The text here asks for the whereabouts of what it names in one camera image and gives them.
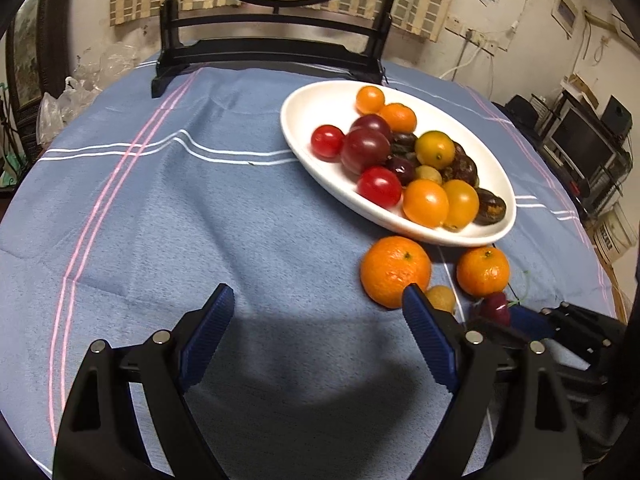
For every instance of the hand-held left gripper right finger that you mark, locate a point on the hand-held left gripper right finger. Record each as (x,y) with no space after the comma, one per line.
(430,340)

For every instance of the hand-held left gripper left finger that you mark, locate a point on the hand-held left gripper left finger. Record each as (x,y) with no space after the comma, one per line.
(207,335)

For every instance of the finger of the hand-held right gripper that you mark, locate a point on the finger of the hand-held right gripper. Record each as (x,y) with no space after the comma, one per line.
(530,322)
(590,322)

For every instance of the red cherry with green stem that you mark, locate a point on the red cherry with green stem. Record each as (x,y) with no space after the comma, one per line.
(495,307)

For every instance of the large orange mandarin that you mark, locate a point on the large orange mandarin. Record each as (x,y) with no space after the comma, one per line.
(390,267)

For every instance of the red tomato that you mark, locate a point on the red tomato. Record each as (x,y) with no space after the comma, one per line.
(379,186)
(327,142)

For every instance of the tan longan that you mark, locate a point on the tan longan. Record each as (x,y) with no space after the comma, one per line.
(441,299)
(428,175)

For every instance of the green-orange tangerine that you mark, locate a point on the green-orange tangerine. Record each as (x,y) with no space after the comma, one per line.
(435,149)

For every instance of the dark red plum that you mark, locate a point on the dark red plum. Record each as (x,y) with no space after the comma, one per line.
(365,150)

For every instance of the dark purple plum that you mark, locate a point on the dark purple plum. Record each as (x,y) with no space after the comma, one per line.
(371,123)

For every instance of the white oval plate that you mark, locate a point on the white oval plate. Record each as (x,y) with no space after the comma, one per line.
(320,105)

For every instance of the medium orange mandarin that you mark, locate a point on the medium orange mandarin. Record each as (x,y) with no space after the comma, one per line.
(483,271)

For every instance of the cardboard box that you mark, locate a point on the cardboard box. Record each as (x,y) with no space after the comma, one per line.
(617,235)

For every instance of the computer monitor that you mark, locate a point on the computer monitor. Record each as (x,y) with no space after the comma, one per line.
(582,142)

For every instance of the black speaker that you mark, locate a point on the black speaker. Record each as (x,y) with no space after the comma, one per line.
(616,115)

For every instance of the black bag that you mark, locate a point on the black bag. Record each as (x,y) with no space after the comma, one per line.
(522,112)

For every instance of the small mandarin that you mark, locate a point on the small mandarin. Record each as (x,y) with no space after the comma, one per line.
(398,117)

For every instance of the small smooth orange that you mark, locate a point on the small smooth orange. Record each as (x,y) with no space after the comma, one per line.
(370,99)

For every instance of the clear plastic bags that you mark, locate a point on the clear plastic bags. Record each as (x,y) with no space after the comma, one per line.
(85,80)

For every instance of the black wooden screen stand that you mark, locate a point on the black wooden screen stand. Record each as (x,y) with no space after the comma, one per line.
(275,57)

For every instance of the framed painting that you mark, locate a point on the framed painting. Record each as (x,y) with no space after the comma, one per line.
(27,50)

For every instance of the checked curtain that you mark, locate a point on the checked curtain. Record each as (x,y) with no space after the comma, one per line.
(420,0)

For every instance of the white wall sockets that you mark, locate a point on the white wall sockets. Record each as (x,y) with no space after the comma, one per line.
(475,40)

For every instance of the white wall panel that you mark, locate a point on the white wall panel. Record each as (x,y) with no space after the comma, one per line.
(566,10)

